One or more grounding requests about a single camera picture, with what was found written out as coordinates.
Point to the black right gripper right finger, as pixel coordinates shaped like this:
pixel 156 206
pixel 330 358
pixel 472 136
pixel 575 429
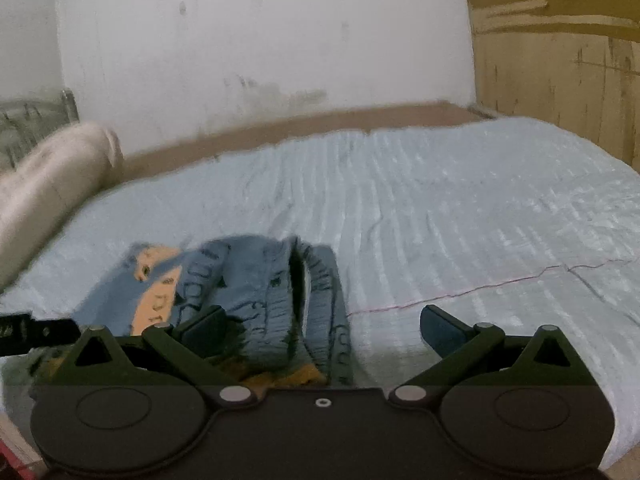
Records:
pixel 546 358

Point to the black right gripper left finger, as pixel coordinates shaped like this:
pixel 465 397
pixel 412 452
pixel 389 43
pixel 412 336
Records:
pixel 154 358

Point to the blue patterned kids pants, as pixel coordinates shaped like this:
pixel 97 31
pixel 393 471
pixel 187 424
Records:
pixel 267 312

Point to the light blue bed cover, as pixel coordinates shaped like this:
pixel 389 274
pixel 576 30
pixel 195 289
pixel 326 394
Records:
pixel 410 214

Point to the cream rolled duvet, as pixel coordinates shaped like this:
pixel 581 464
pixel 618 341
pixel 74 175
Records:
pixel 48 184

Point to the red thread on bed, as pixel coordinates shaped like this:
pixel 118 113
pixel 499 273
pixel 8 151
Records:
pixel 489 286

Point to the metal ornate headboard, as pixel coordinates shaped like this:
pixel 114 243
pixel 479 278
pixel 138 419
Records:
pixel 27 122

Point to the brown wooden bed frame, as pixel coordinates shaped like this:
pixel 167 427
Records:
pixel 245 138

